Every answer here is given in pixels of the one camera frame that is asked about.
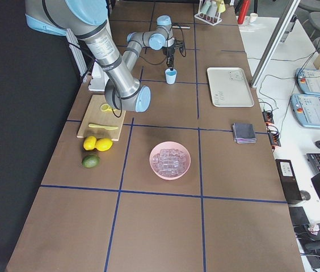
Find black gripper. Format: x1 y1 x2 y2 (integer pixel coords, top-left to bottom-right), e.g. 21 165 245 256
162 40 186 70

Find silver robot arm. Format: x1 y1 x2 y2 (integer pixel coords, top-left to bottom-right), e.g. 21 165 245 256
26 0 186 112

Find light blue plastic cup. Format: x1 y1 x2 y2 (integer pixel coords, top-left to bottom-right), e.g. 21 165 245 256
165 68 177 84

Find white paper cup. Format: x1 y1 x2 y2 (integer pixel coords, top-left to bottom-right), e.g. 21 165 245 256
249 12 258 24

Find pink bowl of ice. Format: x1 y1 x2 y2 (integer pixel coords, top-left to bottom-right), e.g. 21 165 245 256
149 141 191 180

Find steel muddler black tip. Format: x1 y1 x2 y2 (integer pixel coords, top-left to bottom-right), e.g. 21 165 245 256
172 25 190 29

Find cream bear serving tray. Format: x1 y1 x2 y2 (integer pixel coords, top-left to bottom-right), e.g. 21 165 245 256
207 67 254 108

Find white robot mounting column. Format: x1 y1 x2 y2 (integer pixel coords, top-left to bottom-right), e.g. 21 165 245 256
89 63 109 92

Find yellow lemon slices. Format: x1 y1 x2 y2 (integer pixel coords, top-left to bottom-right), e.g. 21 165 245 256
100 103 112 112

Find red bottle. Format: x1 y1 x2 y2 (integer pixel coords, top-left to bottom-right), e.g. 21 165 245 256
237 0 251 25

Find bamboo cutting board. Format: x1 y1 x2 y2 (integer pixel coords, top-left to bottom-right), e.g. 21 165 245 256
77 95 126 141

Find grey folded cloth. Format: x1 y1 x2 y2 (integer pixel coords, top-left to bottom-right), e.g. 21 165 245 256
232 123 256 143

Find green avocado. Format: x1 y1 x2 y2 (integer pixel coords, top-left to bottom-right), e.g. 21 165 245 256
82 154 100 168

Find upper blue teach pendant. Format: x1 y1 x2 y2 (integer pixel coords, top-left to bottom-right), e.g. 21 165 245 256
295 68 320 95

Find blue teach pendant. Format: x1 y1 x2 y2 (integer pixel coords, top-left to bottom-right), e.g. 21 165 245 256
295 68 320 95
290 94 320 129

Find lower blue teach pendant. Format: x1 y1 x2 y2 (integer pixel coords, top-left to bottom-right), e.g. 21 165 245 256
290 94 320 129

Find black box with label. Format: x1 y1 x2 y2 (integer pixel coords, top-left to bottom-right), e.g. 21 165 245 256
275 159 302 205

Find black keyboard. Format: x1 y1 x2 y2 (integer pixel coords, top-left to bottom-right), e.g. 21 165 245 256
306 153 320 174

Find white wire cup rack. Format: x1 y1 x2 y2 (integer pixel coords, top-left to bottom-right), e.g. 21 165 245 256
194 0 226 26

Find aluminium frame post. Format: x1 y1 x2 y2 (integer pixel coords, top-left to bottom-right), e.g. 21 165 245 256
251 0 300 88

